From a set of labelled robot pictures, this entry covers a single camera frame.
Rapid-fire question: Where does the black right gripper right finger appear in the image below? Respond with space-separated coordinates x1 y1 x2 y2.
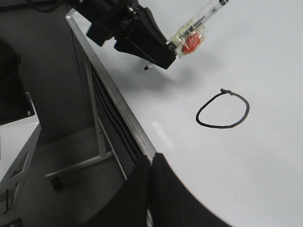
149 153 229 227

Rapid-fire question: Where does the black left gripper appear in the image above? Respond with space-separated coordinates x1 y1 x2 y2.
67 0 176 69

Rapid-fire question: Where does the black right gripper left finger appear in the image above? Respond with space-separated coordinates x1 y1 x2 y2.
82 156 151 227

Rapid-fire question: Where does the white whiteboard marker with tape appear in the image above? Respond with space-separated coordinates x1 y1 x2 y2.
143 0 232 71

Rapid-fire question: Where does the aluminium whiteboard stand leg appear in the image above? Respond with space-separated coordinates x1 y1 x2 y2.
45 28 128 190

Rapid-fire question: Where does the white whiteboard with aluminium frame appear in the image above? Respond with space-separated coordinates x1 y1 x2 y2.
66 0 303 227

